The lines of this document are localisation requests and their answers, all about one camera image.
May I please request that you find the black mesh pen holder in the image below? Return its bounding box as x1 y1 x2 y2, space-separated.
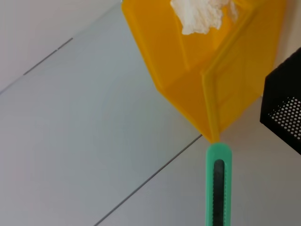
259 47 301 156

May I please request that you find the green white utility knife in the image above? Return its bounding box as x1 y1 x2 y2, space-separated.
205 142 233 226

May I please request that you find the white paper ball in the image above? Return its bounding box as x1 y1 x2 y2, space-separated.
169 0 239 36

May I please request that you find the yellow plastic bin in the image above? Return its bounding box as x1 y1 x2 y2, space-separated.
121 0 287 144

